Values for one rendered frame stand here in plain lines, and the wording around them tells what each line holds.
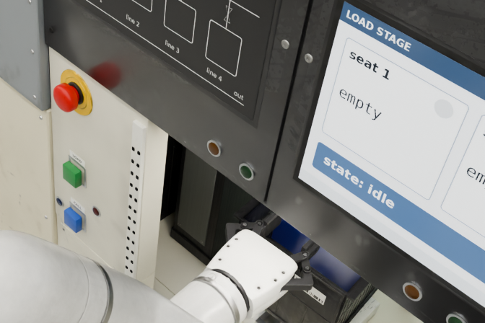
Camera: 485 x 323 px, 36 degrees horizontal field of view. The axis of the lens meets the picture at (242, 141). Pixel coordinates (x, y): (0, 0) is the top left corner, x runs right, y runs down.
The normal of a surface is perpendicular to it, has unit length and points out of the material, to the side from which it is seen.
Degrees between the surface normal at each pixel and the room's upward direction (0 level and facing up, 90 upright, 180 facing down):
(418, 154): 90
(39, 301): 71
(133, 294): 59
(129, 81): 90
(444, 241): 90
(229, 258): 7
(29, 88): 90
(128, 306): 66
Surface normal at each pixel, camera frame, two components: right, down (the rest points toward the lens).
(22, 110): -0.66, 0.42
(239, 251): 0.09, -0.80
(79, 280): 0.93, -0.29
